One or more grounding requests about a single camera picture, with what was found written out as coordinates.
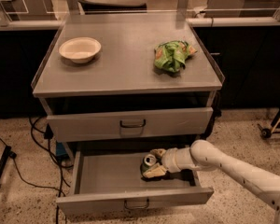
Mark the green chip bag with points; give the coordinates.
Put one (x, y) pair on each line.
(171, 56)

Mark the grey open lower drawer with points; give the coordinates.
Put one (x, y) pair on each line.
(107, 177)

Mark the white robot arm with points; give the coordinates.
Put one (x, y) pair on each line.
(203, 156)

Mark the green soda can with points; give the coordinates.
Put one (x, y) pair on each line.
(148, 161)

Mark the white paper bowl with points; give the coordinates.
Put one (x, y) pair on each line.
(80, 49)

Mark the grey upper drawer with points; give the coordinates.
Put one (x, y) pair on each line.
(129, 124)

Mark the wheeled cart base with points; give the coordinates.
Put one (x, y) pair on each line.
(266, 133)

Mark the grey drawer cabinet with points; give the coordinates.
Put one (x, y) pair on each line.
(122, 76)

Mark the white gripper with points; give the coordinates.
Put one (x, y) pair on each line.
(170, 160)

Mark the clear acrylic barrier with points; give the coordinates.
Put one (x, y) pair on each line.
(24, 13)

